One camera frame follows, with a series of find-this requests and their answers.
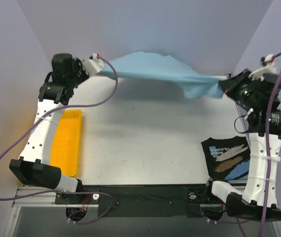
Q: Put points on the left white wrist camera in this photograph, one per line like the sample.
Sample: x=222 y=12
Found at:
x=93 y=65

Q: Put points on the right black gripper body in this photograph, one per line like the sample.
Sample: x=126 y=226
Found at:
x=229 y=84

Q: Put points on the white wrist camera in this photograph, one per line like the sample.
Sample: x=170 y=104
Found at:
x=93 y=65
x=268 y=65

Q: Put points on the aluminium frame rail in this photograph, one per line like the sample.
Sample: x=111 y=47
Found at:
x=32 y=197

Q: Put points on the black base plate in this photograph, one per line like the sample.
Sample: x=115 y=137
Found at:
x=157 y=208

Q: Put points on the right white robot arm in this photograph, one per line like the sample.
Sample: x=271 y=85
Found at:
x=264 y=134

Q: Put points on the yellow plastic tray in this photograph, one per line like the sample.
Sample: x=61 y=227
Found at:
x=66 y=144

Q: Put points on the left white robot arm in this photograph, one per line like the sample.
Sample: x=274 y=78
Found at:
x=33 y=165

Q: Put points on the black printed t-shirt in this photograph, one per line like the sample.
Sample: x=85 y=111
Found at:
x=227 y=159

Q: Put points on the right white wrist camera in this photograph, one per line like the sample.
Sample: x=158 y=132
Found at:
x=268 y=65

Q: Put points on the light blue t-shirt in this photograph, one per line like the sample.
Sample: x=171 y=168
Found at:
x=146 y=65

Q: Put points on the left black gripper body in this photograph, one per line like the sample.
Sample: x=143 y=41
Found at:
x=82 y=69

